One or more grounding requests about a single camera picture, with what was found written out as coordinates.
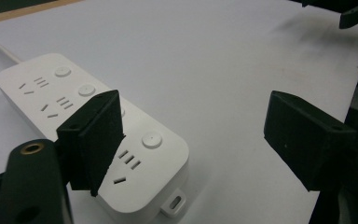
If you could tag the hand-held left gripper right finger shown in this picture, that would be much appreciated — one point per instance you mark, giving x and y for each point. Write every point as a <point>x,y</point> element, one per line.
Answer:
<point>304,143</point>

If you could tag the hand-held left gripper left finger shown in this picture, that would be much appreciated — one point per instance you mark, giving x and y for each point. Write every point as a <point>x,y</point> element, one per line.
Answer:
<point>96,140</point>

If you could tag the white power strip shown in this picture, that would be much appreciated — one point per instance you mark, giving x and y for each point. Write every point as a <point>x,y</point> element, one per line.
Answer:
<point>155,174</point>

